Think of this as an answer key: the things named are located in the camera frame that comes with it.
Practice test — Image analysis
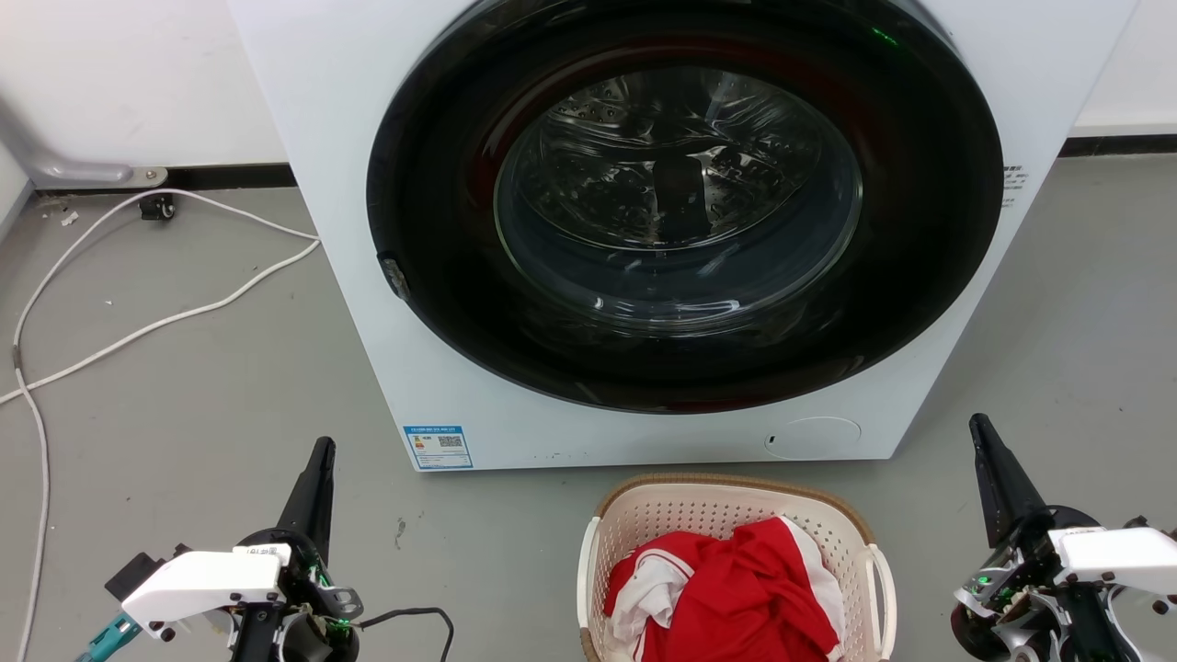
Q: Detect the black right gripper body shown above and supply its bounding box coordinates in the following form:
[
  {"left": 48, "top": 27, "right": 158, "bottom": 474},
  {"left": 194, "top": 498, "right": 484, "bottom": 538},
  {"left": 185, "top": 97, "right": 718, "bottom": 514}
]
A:
[{"left": 950, "top": 504, "right": 1118, "bottom": 662}]

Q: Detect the white front-load washing machine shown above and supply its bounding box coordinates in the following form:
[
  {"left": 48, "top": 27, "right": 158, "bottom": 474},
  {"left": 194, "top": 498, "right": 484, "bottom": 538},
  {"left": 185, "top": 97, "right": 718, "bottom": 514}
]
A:
[{"left": 227, "top": 0, "right": 1141, "bottom": 473}]

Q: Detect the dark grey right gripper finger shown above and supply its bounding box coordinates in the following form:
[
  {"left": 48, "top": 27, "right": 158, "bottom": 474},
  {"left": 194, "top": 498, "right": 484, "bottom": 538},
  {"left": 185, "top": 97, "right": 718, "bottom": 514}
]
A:
[{"left": 968, "top": 413, "right": 1050, "bottom": 550}]

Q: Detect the red and white garment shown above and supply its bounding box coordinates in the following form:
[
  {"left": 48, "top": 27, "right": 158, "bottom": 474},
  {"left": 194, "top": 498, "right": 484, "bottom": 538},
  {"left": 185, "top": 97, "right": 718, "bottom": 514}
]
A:
[{"left": 602, "top": 516, "right": 847, "bottom": 662}]

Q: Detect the blue energy label sticker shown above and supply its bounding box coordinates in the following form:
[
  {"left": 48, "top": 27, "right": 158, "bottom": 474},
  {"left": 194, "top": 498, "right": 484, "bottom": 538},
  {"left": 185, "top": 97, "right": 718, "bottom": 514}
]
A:
[{"left": 403, "top": 424, "right": 474, "bottom": 471}]

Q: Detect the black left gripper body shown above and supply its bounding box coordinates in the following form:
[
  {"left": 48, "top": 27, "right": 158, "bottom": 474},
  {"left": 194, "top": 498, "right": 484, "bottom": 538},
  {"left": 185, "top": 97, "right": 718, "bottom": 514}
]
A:
[{"left": 234, "top": 529, "right": 365, "bottom": 662}]

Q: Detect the cream plastic laundry basket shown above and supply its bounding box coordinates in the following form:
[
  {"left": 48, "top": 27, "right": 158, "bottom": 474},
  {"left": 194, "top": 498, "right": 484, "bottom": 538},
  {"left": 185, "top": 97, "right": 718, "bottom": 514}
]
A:
[{"left": 577, "top": 474, "right": 897, "bottom": 662}]

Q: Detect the round black washer door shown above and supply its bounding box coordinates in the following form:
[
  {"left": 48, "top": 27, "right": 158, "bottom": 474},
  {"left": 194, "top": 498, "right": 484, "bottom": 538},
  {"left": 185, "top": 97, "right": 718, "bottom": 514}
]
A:
[{"left": 366, "top": 0, "right": 1005, "bottom": 415}]

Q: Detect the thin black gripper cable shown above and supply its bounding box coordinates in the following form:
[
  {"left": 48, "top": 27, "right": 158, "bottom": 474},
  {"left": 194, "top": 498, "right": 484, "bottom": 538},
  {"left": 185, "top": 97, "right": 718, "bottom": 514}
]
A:
[{"left": 354, "top": 607, "right": 456, "bottom": 662}]

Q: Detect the long white looping cable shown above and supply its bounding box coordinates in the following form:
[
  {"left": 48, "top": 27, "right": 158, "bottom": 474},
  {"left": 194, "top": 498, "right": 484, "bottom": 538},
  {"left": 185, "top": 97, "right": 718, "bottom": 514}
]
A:
[{"left": 11, "top": 188, "right": 321, "bottom": 662}]

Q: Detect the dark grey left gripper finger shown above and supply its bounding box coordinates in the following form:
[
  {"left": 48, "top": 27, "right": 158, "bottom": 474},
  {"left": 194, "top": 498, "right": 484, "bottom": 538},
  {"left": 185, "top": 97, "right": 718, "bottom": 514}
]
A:
[{"left": 275, "top": 437, "right": 337, "bottom": 564}]

